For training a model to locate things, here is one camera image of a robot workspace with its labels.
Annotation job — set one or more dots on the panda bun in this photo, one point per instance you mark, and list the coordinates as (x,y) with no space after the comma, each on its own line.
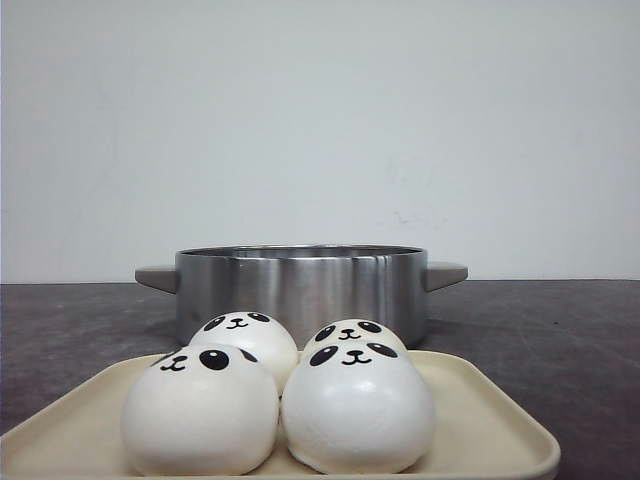
(359,407)
(353,329)
(201,410)
(257,333)

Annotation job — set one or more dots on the stainless steel steamer pot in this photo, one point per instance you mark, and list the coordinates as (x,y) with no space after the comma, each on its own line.
(305,287)

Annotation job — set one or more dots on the beige square tray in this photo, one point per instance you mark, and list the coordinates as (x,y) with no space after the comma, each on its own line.
(481,432)

